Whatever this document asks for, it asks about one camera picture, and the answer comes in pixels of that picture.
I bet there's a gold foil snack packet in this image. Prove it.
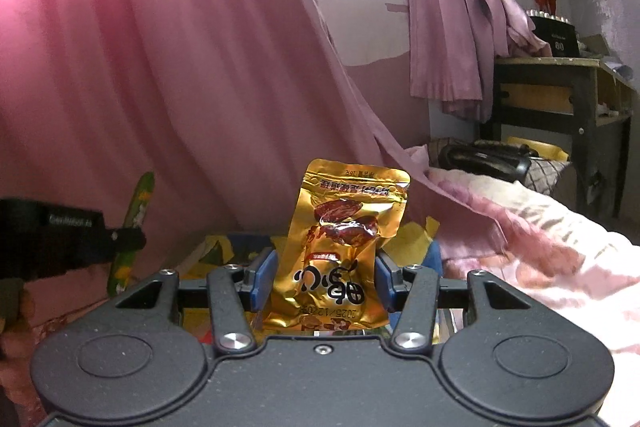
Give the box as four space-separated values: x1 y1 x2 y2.
262 159 411 333

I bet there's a green yellow snack packet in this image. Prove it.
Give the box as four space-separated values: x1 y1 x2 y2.
106 171 155 297

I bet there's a colourful snack storage box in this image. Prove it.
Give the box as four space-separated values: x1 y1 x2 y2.
177 217 442 343

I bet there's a pink floral blanket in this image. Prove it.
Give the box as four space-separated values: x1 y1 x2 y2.
407 146 639 426

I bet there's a black handbag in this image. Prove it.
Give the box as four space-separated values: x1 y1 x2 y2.
438 141 538 182

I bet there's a large pink curtain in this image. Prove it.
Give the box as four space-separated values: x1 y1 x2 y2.
1 0 506 277

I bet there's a dark wooden desk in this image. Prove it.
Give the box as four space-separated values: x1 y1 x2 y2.
480 57 636 220

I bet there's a tied purple curtain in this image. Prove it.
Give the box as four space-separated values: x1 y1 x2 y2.
408 0 551 122

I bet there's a black box on desk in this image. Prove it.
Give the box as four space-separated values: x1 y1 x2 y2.
526 10 580 58

